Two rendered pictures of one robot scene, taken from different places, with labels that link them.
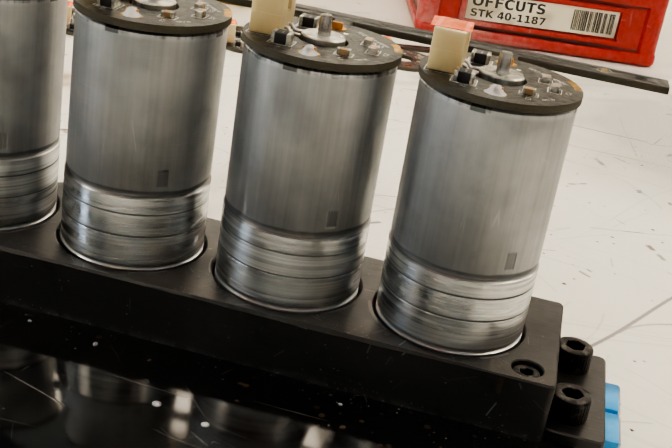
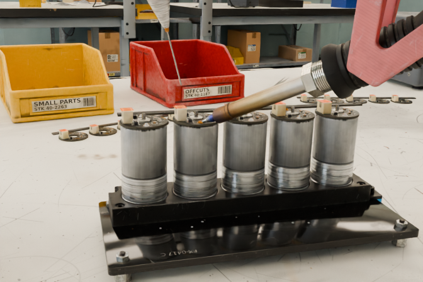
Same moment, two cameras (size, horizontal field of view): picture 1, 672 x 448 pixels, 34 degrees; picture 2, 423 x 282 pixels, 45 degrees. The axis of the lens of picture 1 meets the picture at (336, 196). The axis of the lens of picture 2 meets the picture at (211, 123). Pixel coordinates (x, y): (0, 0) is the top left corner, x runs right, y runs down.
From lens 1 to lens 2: 0.18 m
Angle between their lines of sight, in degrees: 25
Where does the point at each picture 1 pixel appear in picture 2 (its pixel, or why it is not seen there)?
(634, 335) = not seen: hidden behind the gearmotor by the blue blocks
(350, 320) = (316, 186)
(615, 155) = not seen: hidden behind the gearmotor
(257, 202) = (291, 161)
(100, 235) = (248, 185)
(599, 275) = not seen: hidden behind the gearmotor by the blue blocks
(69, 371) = (264, 223)
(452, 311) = (343, 174)
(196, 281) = (274, 190)
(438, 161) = (335, 136)
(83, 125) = (240, 155)
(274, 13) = (283, 109)
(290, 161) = (299, 147)
